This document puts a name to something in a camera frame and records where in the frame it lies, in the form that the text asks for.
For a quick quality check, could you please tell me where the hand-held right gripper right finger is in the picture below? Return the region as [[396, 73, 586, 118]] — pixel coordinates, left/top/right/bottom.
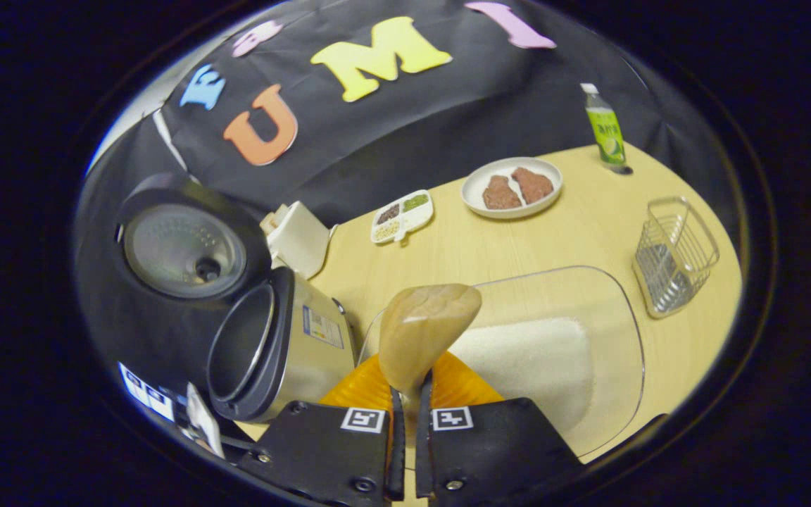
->
[[416, 350, 586, 507]]

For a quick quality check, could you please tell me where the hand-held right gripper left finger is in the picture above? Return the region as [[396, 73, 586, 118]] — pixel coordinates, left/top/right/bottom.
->
[[254, 352, 407, 507]]

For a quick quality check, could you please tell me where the dark grey rice cooker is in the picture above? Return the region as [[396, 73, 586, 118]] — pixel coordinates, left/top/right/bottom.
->
[[115, 173, 358, 423]]

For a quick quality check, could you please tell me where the wooden spoon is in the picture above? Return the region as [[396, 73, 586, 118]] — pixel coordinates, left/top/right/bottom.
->
[[379, 284, 483, 423]]

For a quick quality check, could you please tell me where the wire chopstick holder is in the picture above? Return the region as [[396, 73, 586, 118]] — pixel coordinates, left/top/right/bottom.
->
[[632, 196, 720, 320]]

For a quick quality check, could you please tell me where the clear rice container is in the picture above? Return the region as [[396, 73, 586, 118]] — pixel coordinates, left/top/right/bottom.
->
[[356, 265, 646, 462]]

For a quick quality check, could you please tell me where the monitor screen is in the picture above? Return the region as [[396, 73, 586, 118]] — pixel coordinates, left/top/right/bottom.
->
[[118, 361, 175, 423]]

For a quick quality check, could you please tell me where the white toaster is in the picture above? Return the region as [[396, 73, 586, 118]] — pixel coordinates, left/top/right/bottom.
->
[[260, 201, 332, 280]]

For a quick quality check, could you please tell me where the white divided bean dish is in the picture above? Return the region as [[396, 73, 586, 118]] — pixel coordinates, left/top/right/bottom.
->
[[370, 189, 434, 245]]

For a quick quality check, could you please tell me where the white round plate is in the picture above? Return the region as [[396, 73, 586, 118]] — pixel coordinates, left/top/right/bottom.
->
[[461, 156, 563, 220]]

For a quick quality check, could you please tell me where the brown meat piece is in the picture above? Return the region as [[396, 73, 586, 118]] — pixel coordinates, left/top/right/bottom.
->
[[482, 175, 522, 211], [511, 166, 555, 205]]

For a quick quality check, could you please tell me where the green tea bottle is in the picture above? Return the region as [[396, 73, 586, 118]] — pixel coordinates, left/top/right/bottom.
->
[[580, 83, 634, 175]]

